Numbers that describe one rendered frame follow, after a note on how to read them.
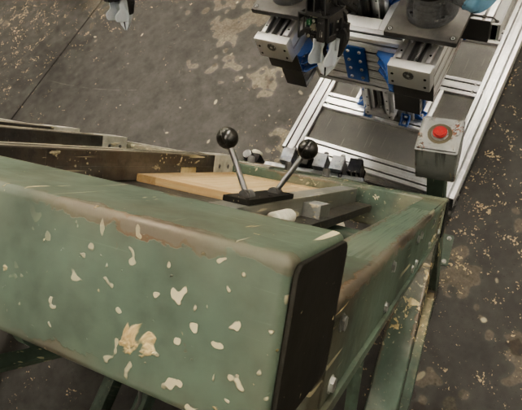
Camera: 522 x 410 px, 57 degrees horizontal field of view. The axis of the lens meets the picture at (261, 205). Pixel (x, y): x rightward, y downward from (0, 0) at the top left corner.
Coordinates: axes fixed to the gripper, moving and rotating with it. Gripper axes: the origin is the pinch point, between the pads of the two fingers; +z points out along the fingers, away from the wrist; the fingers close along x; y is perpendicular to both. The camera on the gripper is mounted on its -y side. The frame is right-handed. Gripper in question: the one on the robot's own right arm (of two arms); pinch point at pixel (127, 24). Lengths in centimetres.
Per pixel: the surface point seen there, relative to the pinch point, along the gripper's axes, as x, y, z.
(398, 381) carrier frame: 102, 22, 71
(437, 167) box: 89, -30, 38
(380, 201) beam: 79, -12, 42
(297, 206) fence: 76, 31, 15
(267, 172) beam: 42, -8, 43
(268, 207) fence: 77, 43, 6
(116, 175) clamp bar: 35, 42, 16
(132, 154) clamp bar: 34, 35, 14
